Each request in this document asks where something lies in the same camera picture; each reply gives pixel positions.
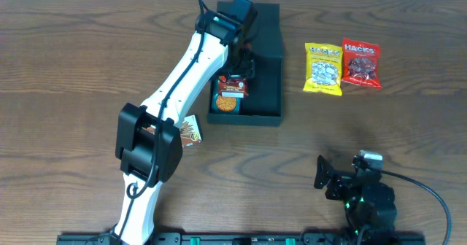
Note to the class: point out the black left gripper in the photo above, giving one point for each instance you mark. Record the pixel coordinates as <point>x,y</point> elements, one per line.
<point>248,68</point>

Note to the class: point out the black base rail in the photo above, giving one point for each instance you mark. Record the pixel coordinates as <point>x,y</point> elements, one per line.
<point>309,238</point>

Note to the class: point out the red Hacks candy bag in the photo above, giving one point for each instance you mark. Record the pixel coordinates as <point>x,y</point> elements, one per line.
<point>361,63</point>

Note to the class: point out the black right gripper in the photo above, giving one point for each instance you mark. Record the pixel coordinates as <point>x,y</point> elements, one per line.
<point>341,179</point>

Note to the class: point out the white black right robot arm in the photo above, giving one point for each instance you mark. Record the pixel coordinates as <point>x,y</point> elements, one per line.
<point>369,204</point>

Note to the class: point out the yellow Hacks candy bag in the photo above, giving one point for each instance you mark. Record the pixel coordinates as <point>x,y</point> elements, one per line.
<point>323,69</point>

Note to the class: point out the brown Pocky box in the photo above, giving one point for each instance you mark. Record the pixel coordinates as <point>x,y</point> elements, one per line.
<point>190,132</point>

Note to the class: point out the teal Good Day cookie box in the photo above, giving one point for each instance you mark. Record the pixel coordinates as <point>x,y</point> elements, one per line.
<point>223,105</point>

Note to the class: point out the dark green open box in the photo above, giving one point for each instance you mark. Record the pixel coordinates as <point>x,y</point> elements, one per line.
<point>263,106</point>

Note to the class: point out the red Hello Panda box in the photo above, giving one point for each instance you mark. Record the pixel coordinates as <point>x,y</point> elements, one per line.
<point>232,88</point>

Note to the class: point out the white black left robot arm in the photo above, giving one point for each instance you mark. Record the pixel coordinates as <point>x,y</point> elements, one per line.
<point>149,144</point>

